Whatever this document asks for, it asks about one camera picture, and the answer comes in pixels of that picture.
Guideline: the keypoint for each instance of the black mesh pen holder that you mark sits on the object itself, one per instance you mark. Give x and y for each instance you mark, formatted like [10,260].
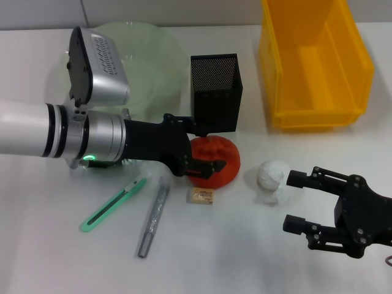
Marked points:
[214,101]

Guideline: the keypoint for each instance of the red-orange toy orange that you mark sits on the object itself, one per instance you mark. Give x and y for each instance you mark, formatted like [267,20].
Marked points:
[229,153]

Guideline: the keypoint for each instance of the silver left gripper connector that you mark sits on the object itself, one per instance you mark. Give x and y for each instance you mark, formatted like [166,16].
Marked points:
[126,114]

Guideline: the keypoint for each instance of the grey pen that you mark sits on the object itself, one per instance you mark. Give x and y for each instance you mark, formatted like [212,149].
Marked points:
[153,214]

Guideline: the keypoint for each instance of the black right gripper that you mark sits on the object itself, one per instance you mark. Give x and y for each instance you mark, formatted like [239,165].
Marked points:
[361,214]

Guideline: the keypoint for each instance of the wavy green glass fruit plate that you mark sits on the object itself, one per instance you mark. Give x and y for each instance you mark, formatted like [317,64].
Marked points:
[153,61]

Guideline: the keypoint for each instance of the white paper ball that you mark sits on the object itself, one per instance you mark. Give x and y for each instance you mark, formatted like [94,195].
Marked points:
[269,177]

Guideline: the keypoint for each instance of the yellow plastic bin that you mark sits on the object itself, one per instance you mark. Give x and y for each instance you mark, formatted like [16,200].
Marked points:
[306,76]

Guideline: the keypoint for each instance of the green utility knife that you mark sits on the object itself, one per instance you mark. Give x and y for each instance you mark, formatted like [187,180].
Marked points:
[101,211]

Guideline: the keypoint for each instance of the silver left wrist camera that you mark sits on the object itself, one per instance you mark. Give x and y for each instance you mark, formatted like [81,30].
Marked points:
[104,70]

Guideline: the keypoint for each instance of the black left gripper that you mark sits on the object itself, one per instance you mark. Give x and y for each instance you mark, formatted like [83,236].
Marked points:
[153,141]

